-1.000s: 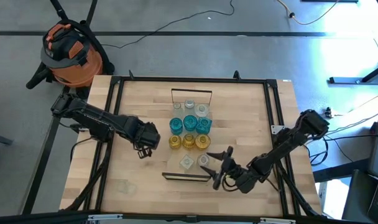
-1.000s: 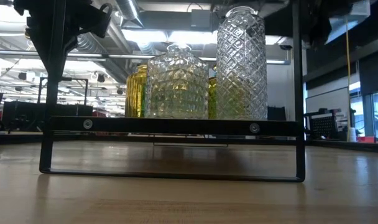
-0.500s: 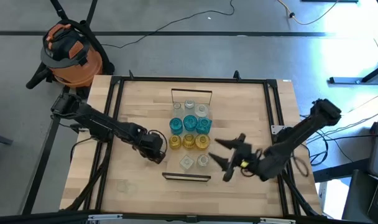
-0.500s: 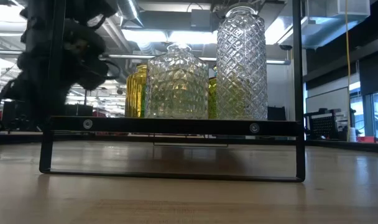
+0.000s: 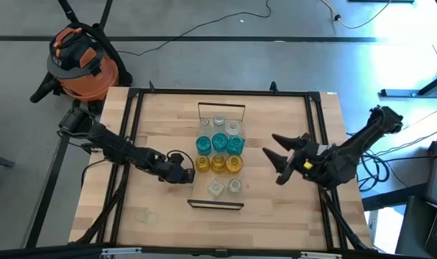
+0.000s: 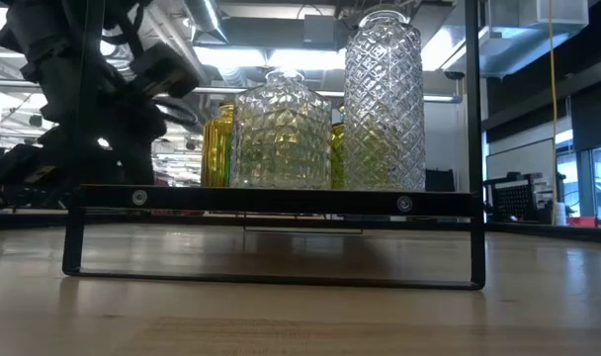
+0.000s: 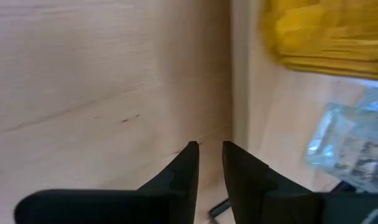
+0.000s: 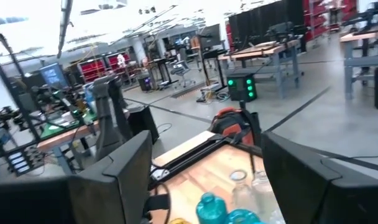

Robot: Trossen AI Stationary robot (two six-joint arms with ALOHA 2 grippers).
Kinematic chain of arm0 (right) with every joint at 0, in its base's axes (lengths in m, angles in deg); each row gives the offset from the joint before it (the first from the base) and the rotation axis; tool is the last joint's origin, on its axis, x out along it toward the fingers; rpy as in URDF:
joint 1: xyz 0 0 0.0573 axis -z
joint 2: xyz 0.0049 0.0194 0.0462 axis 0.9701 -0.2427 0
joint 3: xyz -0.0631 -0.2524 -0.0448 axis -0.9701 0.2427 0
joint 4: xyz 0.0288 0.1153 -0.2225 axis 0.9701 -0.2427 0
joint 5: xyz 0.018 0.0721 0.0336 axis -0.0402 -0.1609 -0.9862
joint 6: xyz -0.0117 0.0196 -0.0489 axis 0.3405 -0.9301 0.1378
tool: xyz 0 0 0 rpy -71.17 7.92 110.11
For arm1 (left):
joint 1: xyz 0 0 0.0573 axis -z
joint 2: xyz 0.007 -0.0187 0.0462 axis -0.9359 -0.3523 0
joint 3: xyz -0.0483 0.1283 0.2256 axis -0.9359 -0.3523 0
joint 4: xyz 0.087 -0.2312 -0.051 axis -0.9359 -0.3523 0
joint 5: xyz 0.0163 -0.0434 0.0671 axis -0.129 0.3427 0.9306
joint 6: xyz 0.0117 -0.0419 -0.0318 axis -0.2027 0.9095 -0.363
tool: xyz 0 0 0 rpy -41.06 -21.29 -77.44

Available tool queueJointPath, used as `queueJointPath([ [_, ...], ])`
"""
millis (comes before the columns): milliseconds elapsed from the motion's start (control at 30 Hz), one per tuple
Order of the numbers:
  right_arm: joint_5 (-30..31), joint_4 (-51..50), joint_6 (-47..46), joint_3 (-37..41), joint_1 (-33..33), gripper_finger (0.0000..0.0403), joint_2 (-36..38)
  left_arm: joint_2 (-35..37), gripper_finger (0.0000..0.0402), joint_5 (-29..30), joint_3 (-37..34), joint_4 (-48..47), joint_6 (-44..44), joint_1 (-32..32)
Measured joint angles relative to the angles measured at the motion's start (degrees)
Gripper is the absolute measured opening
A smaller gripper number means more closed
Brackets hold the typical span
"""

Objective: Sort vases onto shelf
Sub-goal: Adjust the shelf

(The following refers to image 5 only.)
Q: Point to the orange and black shop vacuum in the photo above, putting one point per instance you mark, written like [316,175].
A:
[89,72]

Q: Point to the teal diamond-pattern glass vase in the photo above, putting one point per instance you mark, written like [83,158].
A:
[203,145]

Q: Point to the small clear glass vase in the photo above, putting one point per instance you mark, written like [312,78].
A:
[219,120]

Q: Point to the clear square diamond-cut vase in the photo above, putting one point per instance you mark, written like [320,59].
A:
[216,187]

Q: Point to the black stand leg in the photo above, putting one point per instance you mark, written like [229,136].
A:
[68,11]
[106,12]

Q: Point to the black desk foot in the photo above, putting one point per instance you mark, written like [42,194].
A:
[401,93]

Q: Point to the clear acrylic tray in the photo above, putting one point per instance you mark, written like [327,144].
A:
[218,175]

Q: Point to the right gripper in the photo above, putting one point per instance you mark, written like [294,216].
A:
[312,158]

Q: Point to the clear wide-rim glass vase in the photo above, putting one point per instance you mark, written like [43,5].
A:
[233,127]

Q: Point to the dark grey desk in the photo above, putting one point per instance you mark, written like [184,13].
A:
[412,230]

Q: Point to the slim clear ribbed glass bottle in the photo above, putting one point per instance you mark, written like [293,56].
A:
[205,125]

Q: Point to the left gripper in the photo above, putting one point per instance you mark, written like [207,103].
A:
[175,174]

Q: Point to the black aluminium table frame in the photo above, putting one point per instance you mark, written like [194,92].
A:
[312,108]

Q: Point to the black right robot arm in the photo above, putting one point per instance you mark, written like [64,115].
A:
[369,136]

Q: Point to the yellow glass vase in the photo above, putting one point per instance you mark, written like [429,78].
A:
[218,163]
[234,164]
[203,163]

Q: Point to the teal square glass vase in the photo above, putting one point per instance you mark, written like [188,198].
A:
[235,145]

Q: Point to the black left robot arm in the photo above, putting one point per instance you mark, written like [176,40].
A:
[110,144]

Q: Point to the yellow gripper sticker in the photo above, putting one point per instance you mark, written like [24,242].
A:
[307,165]

